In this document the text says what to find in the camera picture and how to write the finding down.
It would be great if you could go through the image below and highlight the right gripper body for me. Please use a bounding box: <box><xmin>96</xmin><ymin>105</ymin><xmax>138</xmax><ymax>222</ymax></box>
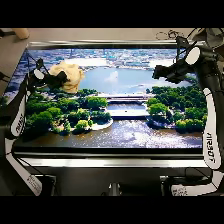
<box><xmin>152</xmin><ymin>61</ymin><xmax>189</xmax><ymax>85</ymax></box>

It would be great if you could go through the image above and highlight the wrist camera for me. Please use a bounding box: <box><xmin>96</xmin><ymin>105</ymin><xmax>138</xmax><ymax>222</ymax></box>
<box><xmin>34</xmin><ymin>57</ymin><xmax>46</xmax><ymax>73</ymax></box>
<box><xmin>174</xmin><ymin>35</ymin><xmax>189</xmax><ymax>65</ymax></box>

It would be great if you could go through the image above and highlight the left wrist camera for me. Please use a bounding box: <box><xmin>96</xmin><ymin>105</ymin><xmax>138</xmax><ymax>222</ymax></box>
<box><xmin>34</xmin><ymin>57</ymin><xmax>46</xmax><ymax>73</ymax></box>

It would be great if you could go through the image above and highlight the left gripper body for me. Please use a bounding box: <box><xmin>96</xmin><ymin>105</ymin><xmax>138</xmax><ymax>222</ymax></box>
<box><xmin>44</xmin><ymin>70</ymin><xmax>71</xmax><ymax>90</ymax></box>

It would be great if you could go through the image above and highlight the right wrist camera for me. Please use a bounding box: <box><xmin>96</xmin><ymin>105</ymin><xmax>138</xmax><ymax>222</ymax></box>
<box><xmin>174</xmin><ymin>35</ymin><xmax>189</xmax><ymax>65</ymax></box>

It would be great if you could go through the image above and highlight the cream garment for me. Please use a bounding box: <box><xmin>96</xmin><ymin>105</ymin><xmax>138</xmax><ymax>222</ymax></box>
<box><xmin>48</xmin><ymin>61</ymin><xmax>86</xmax><ymax>95</ymax></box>

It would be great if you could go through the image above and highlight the black cable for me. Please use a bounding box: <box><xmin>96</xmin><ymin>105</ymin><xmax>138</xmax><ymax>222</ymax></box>
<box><xmin>154</xmin><ymin>29</ymin><xmax>183</xmax><ymax>42</ymax></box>

